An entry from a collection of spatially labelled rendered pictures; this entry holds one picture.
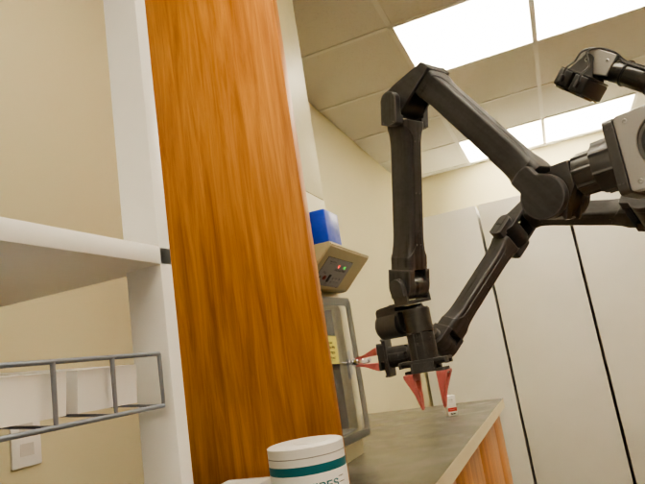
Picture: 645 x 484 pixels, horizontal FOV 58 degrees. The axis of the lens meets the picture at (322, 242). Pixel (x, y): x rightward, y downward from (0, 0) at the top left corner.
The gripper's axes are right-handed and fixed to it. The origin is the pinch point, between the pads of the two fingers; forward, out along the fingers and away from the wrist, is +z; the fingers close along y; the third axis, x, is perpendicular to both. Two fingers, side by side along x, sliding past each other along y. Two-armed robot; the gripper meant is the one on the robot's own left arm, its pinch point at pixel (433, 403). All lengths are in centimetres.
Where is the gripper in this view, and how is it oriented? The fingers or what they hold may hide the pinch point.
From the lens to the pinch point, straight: 124.0
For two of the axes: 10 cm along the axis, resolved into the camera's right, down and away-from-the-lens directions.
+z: 1.6, 9.7, -2.1
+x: -3.8, -1.3, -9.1
